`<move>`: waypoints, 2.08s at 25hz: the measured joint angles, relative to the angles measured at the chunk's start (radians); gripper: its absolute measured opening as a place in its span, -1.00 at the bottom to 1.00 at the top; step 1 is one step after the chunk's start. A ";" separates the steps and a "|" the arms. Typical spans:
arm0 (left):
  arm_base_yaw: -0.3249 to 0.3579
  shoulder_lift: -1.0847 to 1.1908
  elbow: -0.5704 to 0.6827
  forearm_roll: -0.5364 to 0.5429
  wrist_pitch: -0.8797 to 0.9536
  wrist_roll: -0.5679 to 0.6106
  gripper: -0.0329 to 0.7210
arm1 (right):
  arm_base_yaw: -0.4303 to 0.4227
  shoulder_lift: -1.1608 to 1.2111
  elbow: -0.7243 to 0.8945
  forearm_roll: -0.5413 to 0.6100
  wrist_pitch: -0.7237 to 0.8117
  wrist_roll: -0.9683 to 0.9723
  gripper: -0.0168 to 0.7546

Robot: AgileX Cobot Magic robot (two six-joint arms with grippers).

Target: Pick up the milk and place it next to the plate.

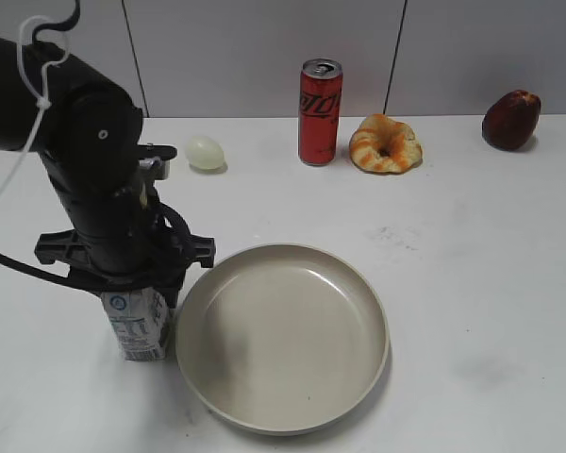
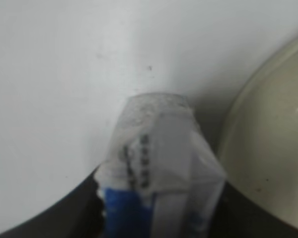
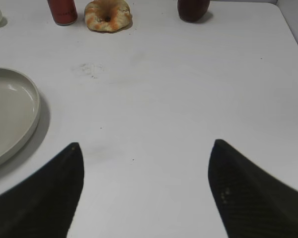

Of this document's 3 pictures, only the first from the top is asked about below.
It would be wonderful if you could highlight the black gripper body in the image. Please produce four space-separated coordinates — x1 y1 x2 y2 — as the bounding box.
34 186 216 292

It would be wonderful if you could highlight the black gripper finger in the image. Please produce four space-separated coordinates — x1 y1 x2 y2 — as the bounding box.
162 282 182 310

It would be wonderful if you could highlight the white blue milk carton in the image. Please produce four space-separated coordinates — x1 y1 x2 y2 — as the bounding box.
100 288 172 361

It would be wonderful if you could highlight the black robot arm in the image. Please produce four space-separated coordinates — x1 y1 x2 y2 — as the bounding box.
0 38 216 307

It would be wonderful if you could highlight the beige round plate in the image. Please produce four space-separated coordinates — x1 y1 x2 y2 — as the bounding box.
175 243 391 436

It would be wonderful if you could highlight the white egg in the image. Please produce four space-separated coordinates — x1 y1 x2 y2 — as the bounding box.
184 136 225 171

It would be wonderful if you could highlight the red soda can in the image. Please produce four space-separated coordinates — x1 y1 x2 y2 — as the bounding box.
298 58 343 166

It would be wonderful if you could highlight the glazed croissant bread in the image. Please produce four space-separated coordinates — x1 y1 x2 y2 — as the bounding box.
349 114 424 175

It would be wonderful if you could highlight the dark red apple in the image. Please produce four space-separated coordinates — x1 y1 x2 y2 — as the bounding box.
481 90 541 151

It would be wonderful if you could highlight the black cable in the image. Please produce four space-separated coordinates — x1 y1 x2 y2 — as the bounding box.
0 243 100 294

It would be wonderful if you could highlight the white cable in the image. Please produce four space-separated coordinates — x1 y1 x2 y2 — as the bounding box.
0 14 71 223

